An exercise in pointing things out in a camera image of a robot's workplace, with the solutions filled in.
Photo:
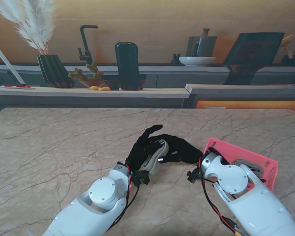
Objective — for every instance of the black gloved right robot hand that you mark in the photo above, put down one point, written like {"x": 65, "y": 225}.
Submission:
{"x": 182, "y": 151}

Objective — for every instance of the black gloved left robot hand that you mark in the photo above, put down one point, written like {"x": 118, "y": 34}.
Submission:
{"x": 142, "y": 152}

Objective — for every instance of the beige woven belt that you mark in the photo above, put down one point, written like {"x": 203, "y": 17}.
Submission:
{"x": 250, "y": 167}
{"x": 156, "y": 157}

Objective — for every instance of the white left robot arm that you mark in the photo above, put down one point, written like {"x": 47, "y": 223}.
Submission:
{"x": 98, "y": 196}

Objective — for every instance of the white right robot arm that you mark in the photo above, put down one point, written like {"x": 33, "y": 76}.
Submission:
{"x": 241, "y": 189}

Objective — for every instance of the pink plastic storage basket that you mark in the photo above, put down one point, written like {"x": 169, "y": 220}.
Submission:
{"x": 250, "y": 152}

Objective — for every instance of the yellow lemons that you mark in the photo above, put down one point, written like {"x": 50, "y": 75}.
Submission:
{"x": 100, "y": 88}

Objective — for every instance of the tall black appliance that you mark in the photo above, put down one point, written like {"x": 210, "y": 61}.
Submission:
{"x": 127, "y": 64}

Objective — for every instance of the small black figurine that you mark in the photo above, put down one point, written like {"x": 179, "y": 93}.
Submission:
{"x": 175, "y": 60}

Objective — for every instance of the white speckled bowl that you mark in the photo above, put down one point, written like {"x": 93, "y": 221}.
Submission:
{"x": 196, "y": 61}

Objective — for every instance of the green cactus plant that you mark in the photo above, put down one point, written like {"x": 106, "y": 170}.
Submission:
{"x": 88, "y": 73}

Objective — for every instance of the grey lidded pot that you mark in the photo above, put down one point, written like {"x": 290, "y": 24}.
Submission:
{"x": 204, "y": 45}

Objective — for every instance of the dark angular stand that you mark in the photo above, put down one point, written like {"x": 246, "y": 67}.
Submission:
{"x": 253, "y": 56}

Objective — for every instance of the dark ribbed vase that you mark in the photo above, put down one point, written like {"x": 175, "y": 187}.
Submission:
{"x": 54, "y": 71}

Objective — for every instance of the black kitchen faucet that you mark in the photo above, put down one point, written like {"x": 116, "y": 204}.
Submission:
{"x": 84, "y": 44}

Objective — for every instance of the plate with red food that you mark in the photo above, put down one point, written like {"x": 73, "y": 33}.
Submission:
{"x": 17, "y": 86}

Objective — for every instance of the small dark container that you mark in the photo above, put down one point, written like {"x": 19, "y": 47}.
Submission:
{"x": 293, "y": 60}

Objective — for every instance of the yellow wooden utensil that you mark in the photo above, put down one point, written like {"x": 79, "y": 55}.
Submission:
{"x": 286, "y": 40}

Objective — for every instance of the white leaning board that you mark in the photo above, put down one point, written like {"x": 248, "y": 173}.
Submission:
{"x": 9, "y": 66}

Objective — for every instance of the white pampas grass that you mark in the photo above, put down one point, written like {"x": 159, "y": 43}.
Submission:
{"x": 32, "y": 22}

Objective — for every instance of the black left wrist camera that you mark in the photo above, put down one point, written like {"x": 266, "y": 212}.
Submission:
{"x": 140, "y": 178}

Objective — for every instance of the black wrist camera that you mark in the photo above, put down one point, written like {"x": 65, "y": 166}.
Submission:
{"x": 193, "y": 175}
{"x": 140, "y": 178}

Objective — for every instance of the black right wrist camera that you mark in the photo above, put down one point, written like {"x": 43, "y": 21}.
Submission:
{"x": 193, "y": 175}

